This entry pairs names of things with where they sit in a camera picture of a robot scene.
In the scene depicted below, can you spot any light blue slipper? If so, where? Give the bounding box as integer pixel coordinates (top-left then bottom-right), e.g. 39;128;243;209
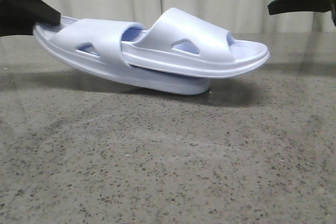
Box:
121;8;270;79
33;16;210;95

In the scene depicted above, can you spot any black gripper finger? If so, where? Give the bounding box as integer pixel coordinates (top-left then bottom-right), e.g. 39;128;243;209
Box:
1;6;50;37
1;0;61;26

